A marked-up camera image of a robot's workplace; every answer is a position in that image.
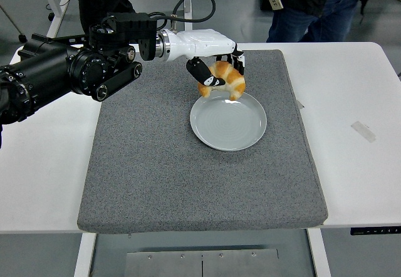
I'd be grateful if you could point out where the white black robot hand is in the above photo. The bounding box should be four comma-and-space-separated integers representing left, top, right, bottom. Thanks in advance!
165, 28, 247, 87

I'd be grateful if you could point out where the golden croissant bread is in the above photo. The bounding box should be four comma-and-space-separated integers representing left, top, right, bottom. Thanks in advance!
197, 60, 247, 101

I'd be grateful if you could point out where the light grey round plate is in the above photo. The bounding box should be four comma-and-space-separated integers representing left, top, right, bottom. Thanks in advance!
189, 92, 268, 152

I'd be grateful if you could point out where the grey metal plate with screws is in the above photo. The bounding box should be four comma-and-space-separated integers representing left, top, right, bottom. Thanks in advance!
125, 248, 280, 277

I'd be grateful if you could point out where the white desk leg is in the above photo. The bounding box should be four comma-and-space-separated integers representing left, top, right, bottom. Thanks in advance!
46, 0, 73, 39
183, 0, 194, 32

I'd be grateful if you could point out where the person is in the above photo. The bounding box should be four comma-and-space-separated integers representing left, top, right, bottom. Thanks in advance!
256, 0, 391, 43
77, 0, 136, 36

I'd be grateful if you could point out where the grey felt mat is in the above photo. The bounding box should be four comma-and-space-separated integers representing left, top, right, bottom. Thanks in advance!
76, 49, 329, 234

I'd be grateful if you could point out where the grey rod with caster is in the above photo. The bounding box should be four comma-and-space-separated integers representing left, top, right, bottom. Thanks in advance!
0, 3, 28, 44

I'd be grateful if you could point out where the clear tape strip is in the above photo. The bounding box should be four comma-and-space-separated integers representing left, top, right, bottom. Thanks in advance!
350, 121, 377, 144

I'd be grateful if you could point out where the white table leg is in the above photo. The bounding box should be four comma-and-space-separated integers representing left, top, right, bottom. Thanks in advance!
306, 228, 332, 277
73, 233, 97, 277

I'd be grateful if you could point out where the black table control panel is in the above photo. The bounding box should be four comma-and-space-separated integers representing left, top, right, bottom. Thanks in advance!
350, 226, 401, 236

